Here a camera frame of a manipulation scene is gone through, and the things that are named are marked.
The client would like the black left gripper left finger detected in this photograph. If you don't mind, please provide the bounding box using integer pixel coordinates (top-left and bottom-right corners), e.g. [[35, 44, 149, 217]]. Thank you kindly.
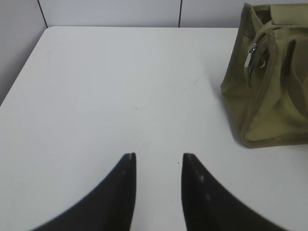
[[36, 153, 136, 231]]

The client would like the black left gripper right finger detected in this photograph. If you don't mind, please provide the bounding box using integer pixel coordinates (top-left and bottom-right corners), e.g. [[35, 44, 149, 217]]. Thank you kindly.
[[182, 154, 282, 231]]

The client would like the yellow canvas tote bag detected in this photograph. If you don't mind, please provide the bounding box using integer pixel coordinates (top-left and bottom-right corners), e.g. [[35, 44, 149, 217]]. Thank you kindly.
[[221, 4, 308, 148]]

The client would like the silver zipper pull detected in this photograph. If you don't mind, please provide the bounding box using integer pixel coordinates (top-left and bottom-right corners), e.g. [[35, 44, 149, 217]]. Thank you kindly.
[[244, 43, 257, 68]]

